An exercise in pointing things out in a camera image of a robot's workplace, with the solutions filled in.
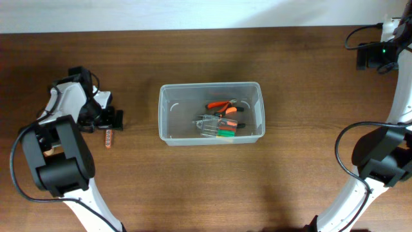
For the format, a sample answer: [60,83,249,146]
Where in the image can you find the orange socket bit rail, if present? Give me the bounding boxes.
[105,130,113,149]

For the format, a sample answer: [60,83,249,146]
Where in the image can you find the orange scraper wooden handle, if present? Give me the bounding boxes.
[42,144,64,157]

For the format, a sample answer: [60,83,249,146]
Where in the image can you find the clear screwdriver bit case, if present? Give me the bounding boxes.
[192,115,239,138]

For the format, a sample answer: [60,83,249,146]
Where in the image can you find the small red-handled cutting pliers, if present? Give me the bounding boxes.
[205,99,237,113]

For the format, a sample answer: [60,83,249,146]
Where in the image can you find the orange-black long nose pliers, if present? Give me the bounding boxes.
[212,107,246,129]

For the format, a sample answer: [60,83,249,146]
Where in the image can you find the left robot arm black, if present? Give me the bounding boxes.
[16,66,125,231]

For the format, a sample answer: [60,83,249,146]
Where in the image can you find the right robot arm white-black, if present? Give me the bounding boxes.
[302,1,411,232]

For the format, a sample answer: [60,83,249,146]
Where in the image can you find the clear plastic container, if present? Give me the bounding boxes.
[158,82,265,146]

